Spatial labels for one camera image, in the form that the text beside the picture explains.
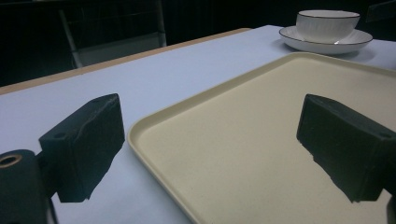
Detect beige plastic tray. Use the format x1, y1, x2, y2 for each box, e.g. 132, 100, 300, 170
127, 51, 396, 224

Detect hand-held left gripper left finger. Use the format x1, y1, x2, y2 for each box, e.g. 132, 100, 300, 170
38, 92, 126, 203

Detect white saucer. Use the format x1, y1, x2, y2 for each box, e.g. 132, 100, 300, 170
278, 25, 374, 56

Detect white bowl with dark rim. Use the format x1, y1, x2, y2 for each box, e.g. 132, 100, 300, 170
295, 9, 361, 45

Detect metal frame chair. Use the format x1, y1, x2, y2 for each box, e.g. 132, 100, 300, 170
58, 0, 168, 69

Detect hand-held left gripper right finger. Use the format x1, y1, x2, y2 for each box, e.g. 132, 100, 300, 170
296, 93, 396, 203

